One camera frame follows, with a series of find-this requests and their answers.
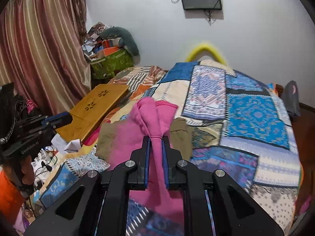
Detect pink pants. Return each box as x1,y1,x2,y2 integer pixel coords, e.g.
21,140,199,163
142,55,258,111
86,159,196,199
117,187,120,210
107,96,185,224

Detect crumpled white paper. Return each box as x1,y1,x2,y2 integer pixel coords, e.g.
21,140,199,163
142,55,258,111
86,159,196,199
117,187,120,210
51,134,81,155

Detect wooden lap desk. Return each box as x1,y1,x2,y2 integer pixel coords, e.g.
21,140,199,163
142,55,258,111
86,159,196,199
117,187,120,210
57,84,129,142

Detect olive green pants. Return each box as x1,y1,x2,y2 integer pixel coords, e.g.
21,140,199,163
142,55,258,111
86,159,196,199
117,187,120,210
95,118,193,162

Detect striped red gold curtain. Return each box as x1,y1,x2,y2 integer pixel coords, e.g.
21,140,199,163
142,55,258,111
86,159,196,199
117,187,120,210
1,0,91,114

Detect green storage box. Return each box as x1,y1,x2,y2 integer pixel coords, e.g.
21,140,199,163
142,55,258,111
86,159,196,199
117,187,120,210
90,49,133,79

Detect blue patchwork bedspread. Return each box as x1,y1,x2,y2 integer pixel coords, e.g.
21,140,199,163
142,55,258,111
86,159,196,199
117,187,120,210
33,59,302,236

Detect striped orange blanket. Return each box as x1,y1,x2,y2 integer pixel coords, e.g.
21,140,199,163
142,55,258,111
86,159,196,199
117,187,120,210
109,65,167,99

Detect grey plush toy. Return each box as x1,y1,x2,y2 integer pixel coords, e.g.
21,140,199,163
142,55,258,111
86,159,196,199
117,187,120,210
99,27,139,56

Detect grey backpack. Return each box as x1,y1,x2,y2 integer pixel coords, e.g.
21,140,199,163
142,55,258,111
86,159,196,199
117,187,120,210
281,80,301,118

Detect yellow curved headboard cushion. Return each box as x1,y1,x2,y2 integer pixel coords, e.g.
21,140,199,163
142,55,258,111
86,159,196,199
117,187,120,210
185,43,227,65

